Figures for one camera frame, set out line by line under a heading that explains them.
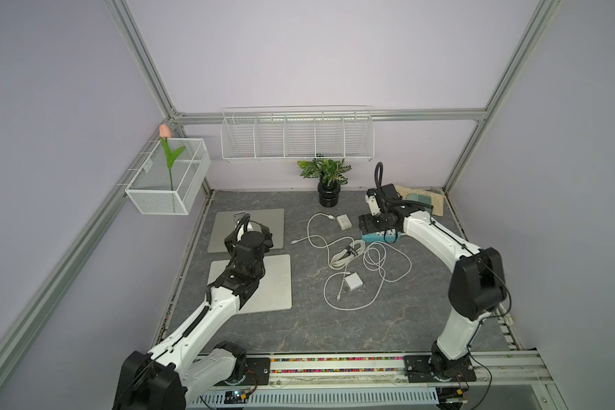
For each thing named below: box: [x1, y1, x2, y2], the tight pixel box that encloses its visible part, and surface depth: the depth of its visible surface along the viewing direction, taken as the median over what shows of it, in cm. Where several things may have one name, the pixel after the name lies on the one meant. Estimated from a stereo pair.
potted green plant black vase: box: [297, 153, 353, 208], surface depth 98 cm
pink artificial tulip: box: [158, 123, 186, 191], surface depth 86 cm
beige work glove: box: [394, 184, 445, 217], surface depth 121 cm
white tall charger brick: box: [336, 213, 352, 230], surface depth 110 cm
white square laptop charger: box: [344, 271, 364, 290], surface depth 91 cm
